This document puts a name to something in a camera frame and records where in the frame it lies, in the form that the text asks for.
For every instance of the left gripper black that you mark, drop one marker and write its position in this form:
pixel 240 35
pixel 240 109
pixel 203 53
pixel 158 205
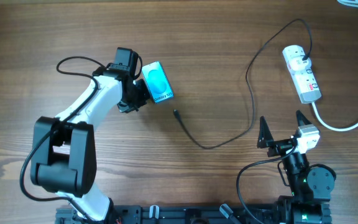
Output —
pixel 145 96

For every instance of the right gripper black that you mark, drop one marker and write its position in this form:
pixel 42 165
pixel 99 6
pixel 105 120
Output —
pixel 266 140

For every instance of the blue screen smartphone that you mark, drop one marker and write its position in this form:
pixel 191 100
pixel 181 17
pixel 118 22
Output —
pixel 157 82

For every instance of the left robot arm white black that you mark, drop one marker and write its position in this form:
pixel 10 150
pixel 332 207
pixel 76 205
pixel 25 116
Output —
pixel 63 155

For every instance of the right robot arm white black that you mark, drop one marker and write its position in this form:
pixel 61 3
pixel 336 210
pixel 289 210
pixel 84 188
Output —
pixel 310 185

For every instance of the white charger plug adapter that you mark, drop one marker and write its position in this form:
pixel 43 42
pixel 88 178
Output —
pixel 297 64

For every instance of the white power strip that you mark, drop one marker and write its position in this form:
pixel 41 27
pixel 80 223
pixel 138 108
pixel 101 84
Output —
pixel 304 81

